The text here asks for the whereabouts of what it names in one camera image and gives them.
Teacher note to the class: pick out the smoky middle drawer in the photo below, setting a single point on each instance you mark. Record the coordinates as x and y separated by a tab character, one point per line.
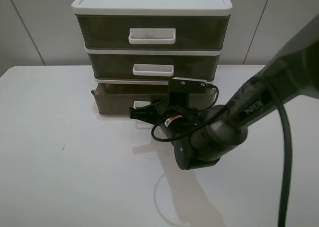
152	67

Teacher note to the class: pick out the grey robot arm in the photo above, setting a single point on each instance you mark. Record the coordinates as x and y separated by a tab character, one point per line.
200	139

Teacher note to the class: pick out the smoky top drawer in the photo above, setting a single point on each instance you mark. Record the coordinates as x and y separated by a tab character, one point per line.
192	32

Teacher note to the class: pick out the white drawer cabinet frame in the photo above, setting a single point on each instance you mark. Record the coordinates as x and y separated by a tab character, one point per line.
151	35

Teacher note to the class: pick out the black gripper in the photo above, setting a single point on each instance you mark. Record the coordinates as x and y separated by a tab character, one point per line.
170	123

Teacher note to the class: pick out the smoky bottom drawer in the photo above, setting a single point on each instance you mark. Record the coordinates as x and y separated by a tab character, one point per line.
117	99

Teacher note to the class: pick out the smoky drawer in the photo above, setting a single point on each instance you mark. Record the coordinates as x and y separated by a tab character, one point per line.
117	99
192	32
152	67

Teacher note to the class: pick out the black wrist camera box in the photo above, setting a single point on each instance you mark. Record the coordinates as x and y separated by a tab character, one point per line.
179	90

